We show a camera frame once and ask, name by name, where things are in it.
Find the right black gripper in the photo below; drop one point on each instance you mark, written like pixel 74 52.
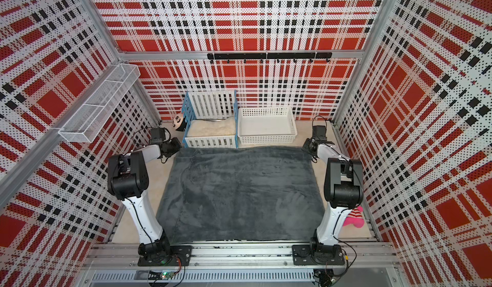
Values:
pixel 306 144

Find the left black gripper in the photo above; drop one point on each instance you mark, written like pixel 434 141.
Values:
pixel 178 145

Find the white plastic basket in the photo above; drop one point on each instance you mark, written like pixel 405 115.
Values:
pixel 266 125

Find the grey zebra plush pillowcase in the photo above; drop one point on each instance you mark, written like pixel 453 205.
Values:
pixel 254 193

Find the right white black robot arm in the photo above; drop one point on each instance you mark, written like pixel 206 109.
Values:
pixel 343 191

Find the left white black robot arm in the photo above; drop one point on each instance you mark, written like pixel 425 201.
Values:
pixel 128 181

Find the panda plush toy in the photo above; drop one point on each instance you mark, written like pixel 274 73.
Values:
pixel 179 122

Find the blue white toy crib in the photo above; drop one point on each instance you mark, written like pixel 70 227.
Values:
pixel 211 119

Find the white pink plush doll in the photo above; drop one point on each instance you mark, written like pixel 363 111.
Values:
pixel 355 218

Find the green circuit board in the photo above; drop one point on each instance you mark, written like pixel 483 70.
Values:
pixel 166 275

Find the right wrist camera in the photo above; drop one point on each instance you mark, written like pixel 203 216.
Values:
pixel 319 131

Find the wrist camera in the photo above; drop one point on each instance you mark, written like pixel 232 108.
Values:
pixel 157 136
pixel 319 131

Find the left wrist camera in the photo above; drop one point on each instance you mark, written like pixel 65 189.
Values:
pixel 157 136

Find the white wire mesh shelf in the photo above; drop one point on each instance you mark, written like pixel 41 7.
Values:
pixel 89 119

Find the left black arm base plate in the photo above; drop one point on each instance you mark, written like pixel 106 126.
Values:
pixel 154 255

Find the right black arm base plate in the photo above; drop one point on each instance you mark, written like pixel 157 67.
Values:
pixel 324 255

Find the black hook rail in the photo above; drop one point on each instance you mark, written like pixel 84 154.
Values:
pixel 270 56

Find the aluminium mounting rail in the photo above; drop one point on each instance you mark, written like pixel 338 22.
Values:
pixel 246 263

